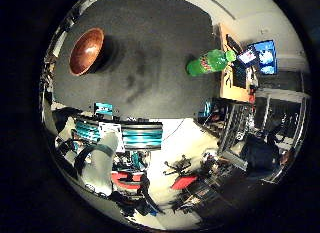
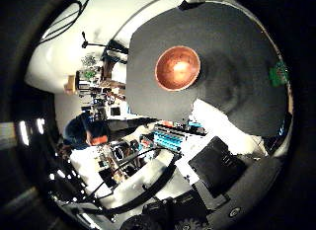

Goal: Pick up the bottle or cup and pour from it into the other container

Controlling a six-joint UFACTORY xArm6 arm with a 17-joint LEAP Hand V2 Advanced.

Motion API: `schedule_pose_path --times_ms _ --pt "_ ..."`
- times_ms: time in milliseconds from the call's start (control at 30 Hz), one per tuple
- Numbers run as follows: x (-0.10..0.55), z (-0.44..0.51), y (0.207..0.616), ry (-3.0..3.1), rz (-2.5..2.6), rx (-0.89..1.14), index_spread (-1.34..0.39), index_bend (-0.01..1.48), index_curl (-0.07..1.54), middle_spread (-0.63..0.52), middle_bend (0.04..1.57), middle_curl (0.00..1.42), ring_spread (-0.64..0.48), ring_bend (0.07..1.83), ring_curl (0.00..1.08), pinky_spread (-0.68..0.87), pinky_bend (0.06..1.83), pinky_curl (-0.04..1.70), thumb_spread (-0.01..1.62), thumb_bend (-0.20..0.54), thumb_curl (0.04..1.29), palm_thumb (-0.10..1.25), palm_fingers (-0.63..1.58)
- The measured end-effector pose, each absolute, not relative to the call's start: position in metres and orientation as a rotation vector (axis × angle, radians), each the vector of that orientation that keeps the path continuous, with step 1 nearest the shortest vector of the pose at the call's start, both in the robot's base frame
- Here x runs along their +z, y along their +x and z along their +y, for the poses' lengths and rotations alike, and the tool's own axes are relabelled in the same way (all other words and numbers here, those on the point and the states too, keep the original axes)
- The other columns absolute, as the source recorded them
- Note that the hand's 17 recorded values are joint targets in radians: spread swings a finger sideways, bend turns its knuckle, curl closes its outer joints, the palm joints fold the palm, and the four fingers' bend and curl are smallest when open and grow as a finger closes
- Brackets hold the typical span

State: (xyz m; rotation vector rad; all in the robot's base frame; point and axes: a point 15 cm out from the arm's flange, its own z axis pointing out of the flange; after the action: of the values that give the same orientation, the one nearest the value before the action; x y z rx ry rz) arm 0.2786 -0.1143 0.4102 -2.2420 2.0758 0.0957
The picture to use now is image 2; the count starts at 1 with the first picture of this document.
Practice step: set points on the green plastic bottle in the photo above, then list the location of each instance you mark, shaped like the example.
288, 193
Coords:
278, 74

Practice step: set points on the blue parts organizer box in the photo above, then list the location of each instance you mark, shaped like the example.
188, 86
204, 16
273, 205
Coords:
168, 140

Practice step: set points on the copper coloured bowl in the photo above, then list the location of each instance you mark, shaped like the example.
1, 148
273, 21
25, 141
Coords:
177, 68

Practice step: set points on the cluttered workshop shelf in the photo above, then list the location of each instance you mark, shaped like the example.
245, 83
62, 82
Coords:
98, 88

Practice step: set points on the person in dark top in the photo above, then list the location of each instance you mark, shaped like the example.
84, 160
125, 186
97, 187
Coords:
79, 133

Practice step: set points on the black table clamp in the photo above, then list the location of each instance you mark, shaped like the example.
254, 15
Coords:
189, 5

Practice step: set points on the black camera tripod stand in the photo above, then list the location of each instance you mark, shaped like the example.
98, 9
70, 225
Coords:
88, 44

